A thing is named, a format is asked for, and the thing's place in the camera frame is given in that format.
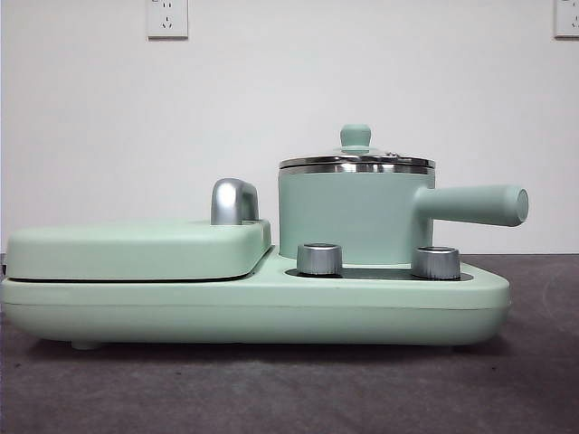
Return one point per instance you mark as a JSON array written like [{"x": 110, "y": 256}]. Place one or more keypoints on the glass pot lid green knob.
[{"x": 355, "y": 138}]

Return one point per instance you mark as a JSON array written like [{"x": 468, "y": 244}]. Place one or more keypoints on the silver control knob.
[
  {"x": 319, "y": 260},
  {"x": 435, "y": 262}
]

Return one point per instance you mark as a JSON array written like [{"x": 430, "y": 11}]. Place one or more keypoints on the mint green breakfast machine base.
[{"x": 226, "y": 312}]

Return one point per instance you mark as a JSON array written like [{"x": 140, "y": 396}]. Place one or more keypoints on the mint green hinged griddle lid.
[{"x": 135, "y": 248}]

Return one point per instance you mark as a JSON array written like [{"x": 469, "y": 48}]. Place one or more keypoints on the white wall socket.
[
  {"x": 567, "y": 18},
  {"x": 167, "y": 18}
]

